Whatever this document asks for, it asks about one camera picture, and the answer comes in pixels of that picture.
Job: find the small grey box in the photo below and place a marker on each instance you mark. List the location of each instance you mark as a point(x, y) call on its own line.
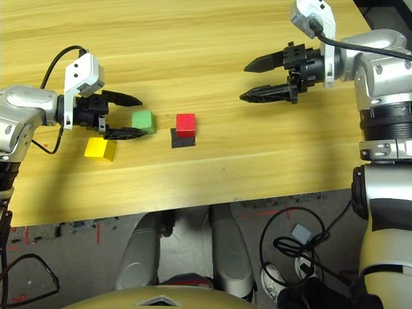
point(301, 233)

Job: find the yellow wooden block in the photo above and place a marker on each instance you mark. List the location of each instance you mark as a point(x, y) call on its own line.
point(96, 148)

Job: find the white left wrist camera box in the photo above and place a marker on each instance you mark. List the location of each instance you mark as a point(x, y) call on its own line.
point(83, 71)

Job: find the red wooden block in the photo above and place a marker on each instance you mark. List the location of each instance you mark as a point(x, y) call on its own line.
point(186, 124)

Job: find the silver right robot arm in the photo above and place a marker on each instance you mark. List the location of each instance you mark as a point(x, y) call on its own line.
point(380, 80)

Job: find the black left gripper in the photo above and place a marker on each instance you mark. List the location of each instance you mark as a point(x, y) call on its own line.
point(87, 111)

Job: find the tan robot torso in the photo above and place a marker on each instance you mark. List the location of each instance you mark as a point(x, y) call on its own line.
point(161, 301)

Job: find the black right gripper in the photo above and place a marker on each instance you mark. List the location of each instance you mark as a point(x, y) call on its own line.
point(309, 67)

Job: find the silver robot right leg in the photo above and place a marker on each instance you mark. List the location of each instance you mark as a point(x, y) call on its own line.
point(231, 254)

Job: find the red tape strip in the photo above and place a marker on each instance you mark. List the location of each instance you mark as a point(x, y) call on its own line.
point(98, 232)

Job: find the green wooden block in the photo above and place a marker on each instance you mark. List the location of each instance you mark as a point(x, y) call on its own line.
point(141, 119)

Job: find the silver robot leg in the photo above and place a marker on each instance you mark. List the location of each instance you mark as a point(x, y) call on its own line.
point(231, 254)
point(138, 254)

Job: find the black red robot waist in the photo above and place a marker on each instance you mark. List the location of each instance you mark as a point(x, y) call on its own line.
point(190, 280)

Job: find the red tape cross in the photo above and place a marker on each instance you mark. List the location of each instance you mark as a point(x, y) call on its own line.
point(287, 213)

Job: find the black square marker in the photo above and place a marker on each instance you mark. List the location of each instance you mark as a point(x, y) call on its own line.
point(181, 144)

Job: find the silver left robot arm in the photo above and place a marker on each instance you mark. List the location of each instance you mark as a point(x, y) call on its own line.
point(22, 106)

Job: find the silver robot left leg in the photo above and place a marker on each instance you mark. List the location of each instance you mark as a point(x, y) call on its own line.
point(138, 254)

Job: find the white sneaker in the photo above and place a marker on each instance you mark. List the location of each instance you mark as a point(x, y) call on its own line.
point(307, 267)
point(273, 283)

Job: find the black trouser leg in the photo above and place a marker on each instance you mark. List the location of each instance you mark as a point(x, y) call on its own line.
point(322, 296)

